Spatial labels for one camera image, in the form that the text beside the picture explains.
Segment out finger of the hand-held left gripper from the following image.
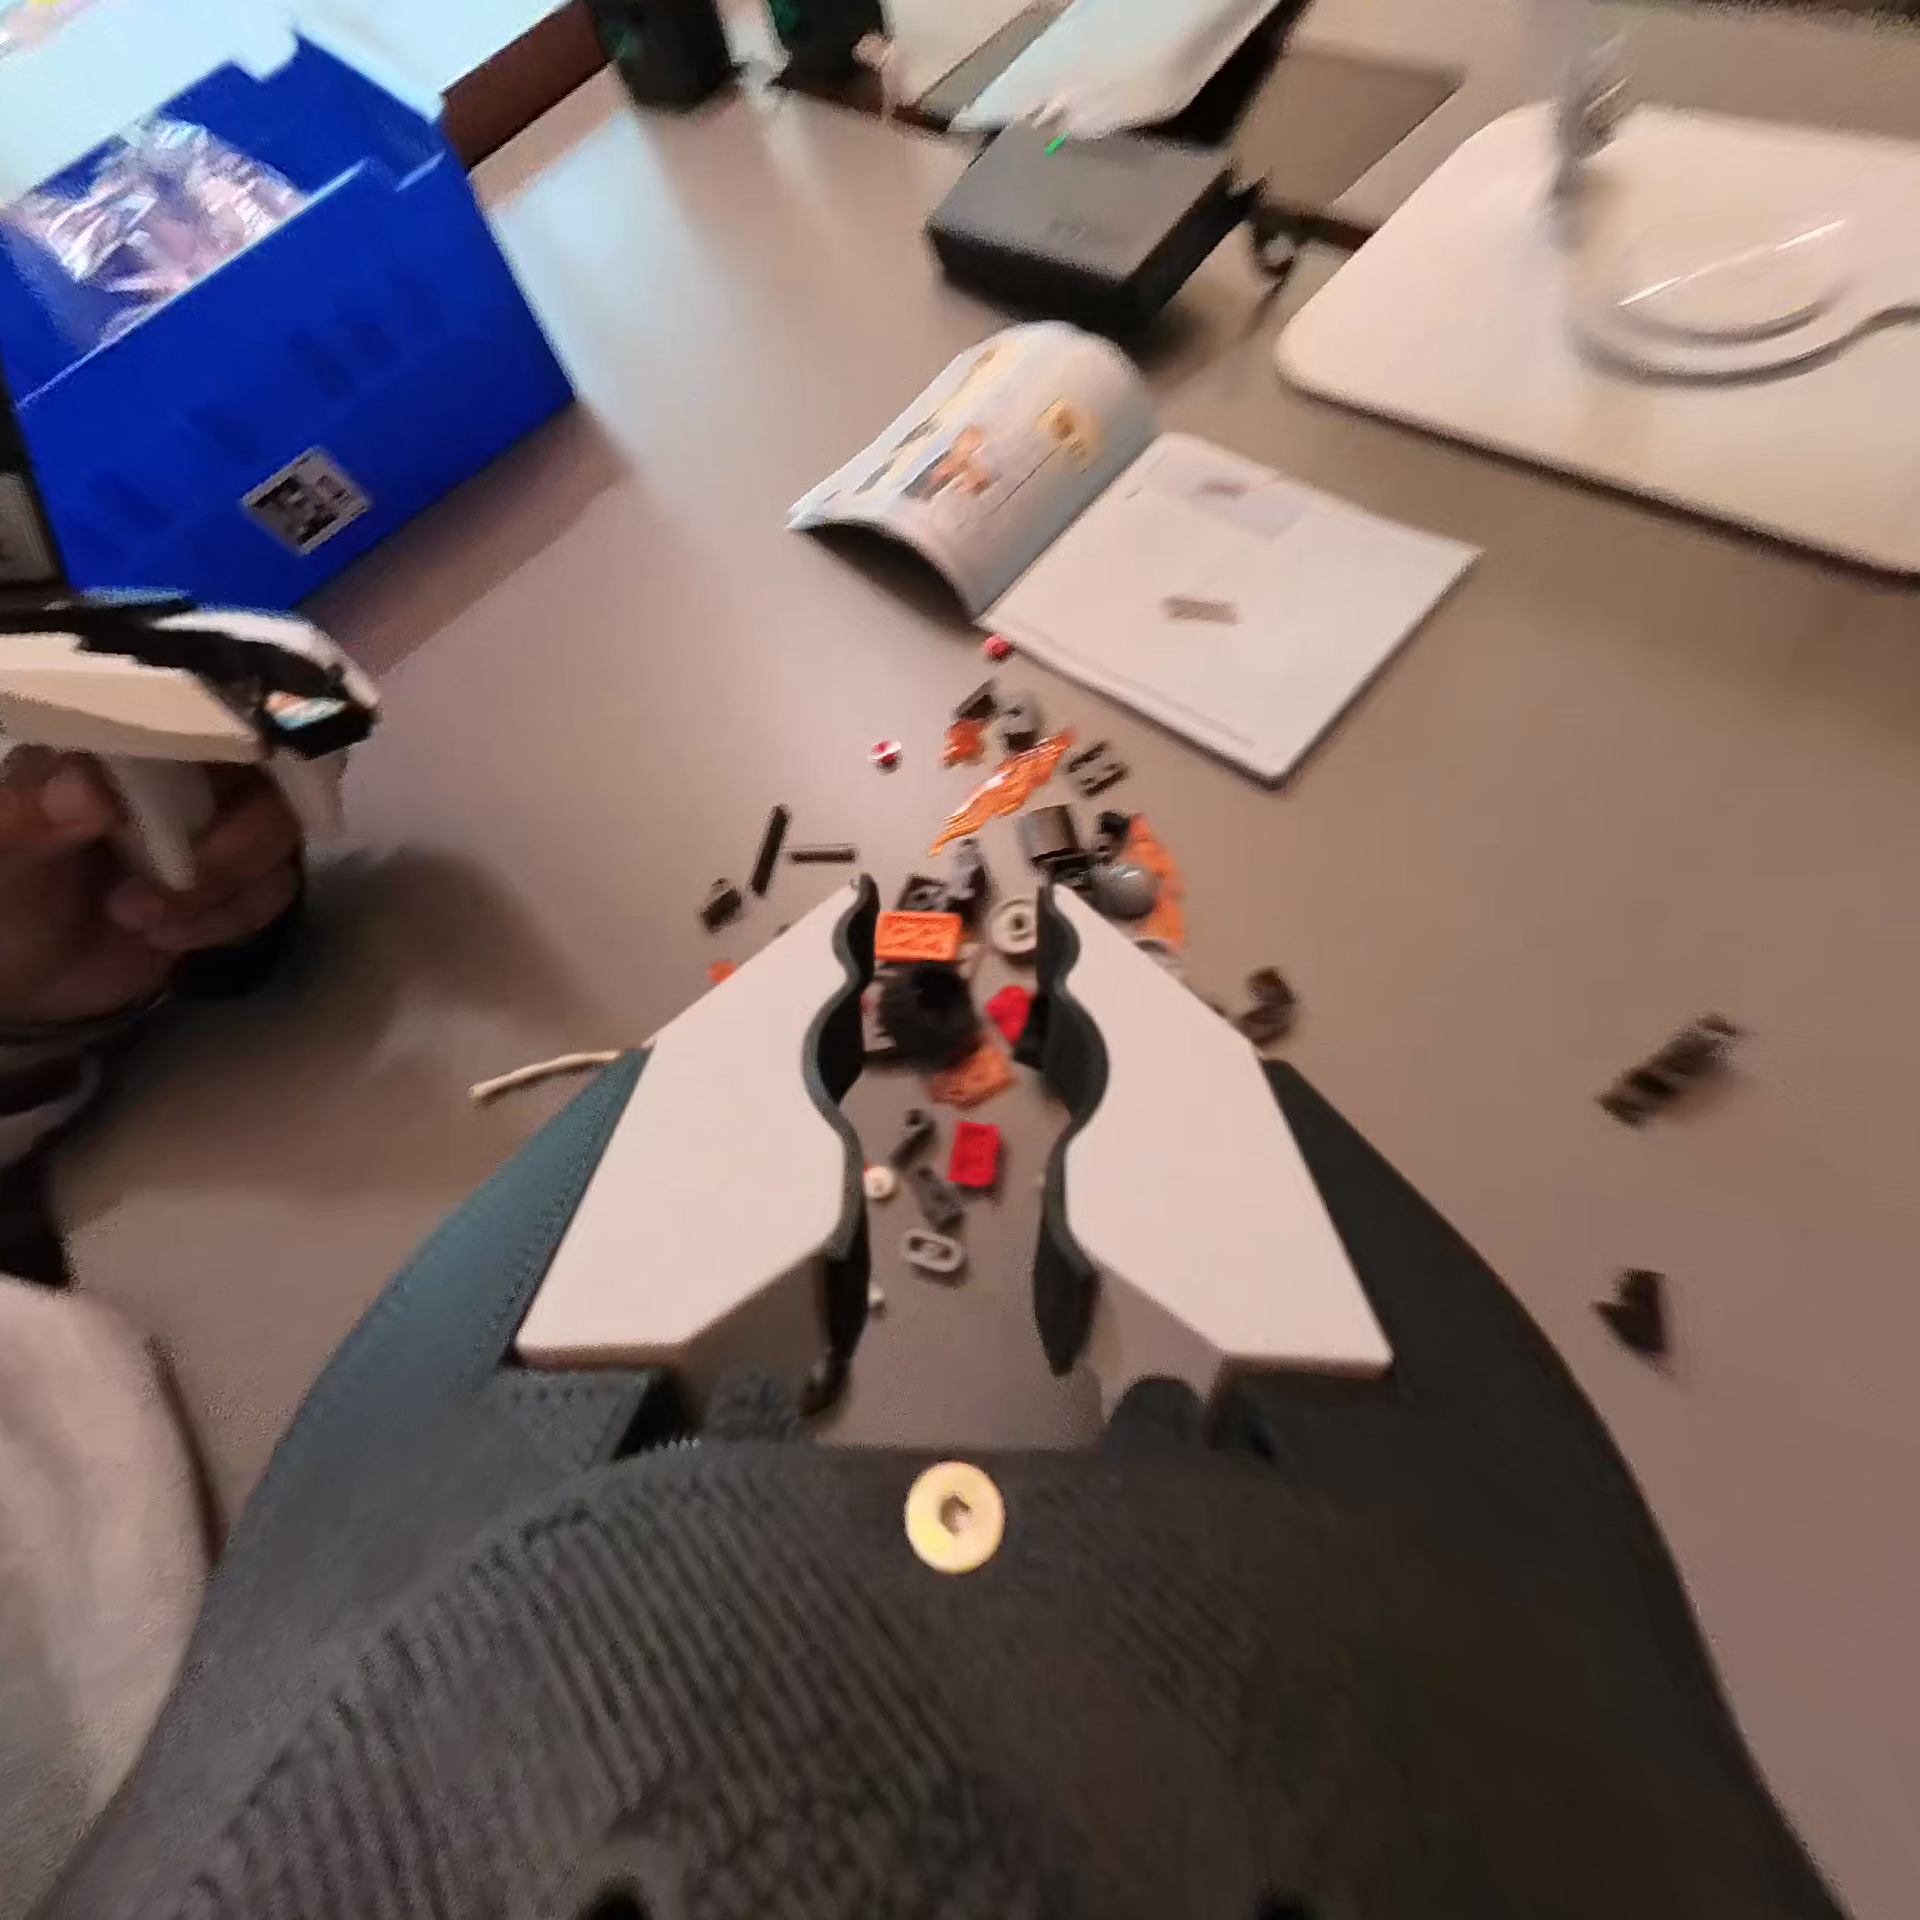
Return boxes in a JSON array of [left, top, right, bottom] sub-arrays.
[[0, 660, 275, 764], [46, 597, 381, 839]]

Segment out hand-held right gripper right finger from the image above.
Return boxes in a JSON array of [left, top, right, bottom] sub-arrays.
[[1031, 883, 1394, 1381]]

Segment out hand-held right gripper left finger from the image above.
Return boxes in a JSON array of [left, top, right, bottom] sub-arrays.
[[514, 873, 883, 1418]]

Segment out long black lego plate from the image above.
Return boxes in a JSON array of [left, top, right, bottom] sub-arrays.
[[1594, 1015, 1743, 1127]]

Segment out person's left hand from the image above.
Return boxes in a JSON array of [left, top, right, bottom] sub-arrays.
[[0, 739, 312, 1041]]

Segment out large black tyre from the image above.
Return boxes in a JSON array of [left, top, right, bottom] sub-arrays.
[[866, 967, 988, 1065]]

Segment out blue plastic bin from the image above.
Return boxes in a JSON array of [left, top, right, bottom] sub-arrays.
[[0, 32, 580, 618]]

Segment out clear plastic bag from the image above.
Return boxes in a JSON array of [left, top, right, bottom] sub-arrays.
[[0, 116, 328, 308]]

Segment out clear orange flame piece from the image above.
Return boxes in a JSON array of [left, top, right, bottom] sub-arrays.
[[928, 730, 1078, 858]]

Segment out instruction booklet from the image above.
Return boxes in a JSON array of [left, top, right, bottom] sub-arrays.
[[787, 320, 1486, 786]]

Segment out white flat base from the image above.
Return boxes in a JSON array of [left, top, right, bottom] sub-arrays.
[[1274, 97, 1920, 580]]

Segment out black electronic box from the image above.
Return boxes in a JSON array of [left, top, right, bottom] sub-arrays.
[[924, 115, 1264, 338]]

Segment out white paper sheets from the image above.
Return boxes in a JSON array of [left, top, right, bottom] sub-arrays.
[[908, 0, 1295, 140]]

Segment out white ridged flexible hose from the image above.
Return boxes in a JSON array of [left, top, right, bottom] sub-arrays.
[[468, 1048, 628, 1107]]

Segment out small black lego bracket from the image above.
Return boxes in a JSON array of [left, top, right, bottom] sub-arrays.
[[1590, 1266, 1672, 1363]]

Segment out metal stand post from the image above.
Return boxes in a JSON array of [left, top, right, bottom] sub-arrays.
[[1543, 0, 1640, 249]]

